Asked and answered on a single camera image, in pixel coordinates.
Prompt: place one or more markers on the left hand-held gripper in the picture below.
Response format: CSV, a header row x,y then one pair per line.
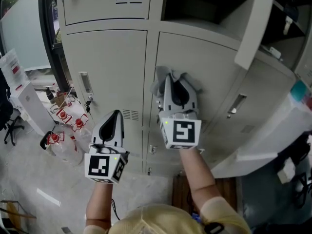
x,y
98,166

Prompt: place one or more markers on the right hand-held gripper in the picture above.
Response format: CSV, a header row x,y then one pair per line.
x,y
184,133

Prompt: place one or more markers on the grey cleaning cloth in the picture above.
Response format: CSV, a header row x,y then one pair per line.
x,y
157,89

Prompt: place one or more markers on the person's right forearm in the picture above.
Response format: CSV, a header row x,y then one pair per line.
x,y
197,177

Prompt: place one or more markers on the person's left forearm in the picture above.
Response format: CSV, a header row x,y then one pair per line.
x,y
100,203

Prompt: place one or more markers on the grey metal locker cabinet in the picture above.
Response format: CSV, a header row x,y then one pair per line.
x,y
109,57

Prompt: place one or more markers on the black key bunch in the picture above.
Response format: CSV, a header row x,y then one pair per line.
x,y
87,105

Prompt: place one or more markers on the small cardboard box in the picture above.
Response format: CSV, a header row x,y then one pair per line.
x,y
58,99

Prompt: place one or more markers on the small black waste bin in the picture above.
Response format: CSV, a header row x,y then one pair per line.
x,y
45,140

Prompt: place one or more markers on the black thermos flask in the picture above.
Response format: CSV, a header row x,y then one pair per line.
x,y
50,94

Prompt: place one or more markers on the large white box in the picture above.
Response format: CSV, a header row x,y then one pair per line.
x,y
263,142

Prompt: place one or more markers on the person's cream knit top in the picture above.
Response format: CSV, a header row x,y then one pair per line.
x,y
158,220

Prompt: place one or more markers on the flat white plastic case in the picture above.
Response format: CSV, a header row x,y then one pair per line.
x,y
273,52

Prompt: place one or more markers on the black office chair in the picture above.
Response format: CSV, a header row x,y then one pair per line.
x,y
5,111

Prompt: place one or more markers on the clear dispenser bottle red label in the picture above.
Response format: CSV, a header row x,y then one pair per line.
x,y
12,64

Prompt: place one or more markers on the wooden stool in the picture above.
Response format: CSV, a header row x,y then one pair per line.
x,y
12,211

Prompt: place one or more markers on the small white carton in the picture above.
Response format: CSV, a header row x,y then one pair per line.
x,y
287,172

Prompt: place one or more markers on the black clip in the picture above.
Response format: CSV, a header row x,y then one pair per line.
x,y
214,228

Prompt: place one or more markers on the black window frame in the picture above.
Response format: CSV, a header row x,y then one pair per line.
x,y
48,33

